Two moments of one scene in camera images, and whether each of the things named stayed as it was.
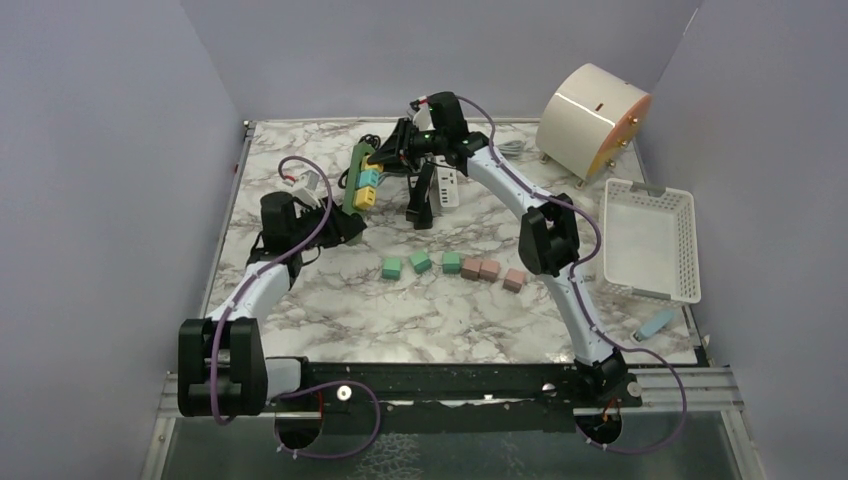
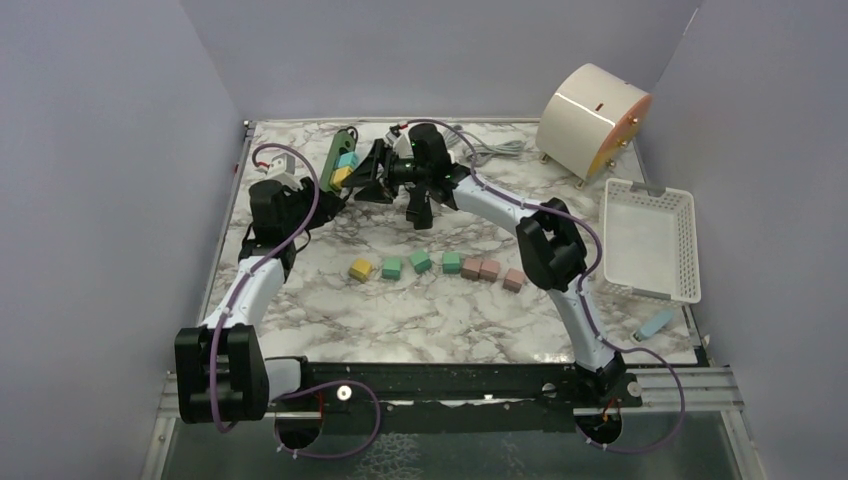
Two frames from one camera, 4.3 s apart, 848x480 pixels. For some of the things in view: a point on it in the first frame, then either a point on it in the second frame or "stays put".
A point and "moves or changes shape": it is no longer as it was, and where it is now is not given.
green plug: (451, 262) stays put
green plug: (421, 262) stays put
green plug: (391, 269) stays put
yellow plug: (365, 198) moves or changes shape
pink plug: (471, 268) stays put
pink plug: (489, 270) stays put
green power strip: (360, 151) → (341, 161)
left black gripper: (334, 228) → (329, 205)
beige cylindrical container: (588, 119) stays put
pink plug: (514, 280) stays put
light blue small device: (653, 326) stays put
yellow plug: (365, 166) moves or changes shape
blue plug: (368, 177) moves or changes shape
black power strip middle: (419, 211) stays put
